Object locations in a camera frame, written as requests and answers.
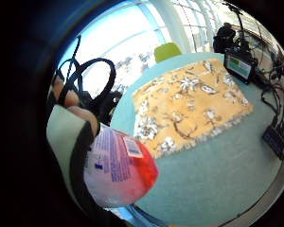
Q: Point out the pink and red labelled bottle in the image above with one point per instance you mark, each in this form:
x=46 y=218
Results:
x=120 y=170

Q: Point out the green chair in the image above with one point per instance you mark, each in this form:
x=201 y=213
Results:
x=167 y=52

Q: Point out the orange floral cloth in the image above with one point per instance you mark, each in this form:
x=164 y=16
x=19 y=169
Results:
x=189 y=104

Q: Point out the small black monitor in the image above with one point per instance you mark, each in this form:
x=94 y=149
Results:
x=239 y=66

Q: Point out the black stand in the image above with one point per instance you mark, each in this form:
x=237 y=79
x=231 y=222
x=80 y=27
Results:
x=241 y=28

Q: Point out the black power strip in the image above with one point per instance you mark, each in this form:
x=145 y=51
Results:
x=274 y=140

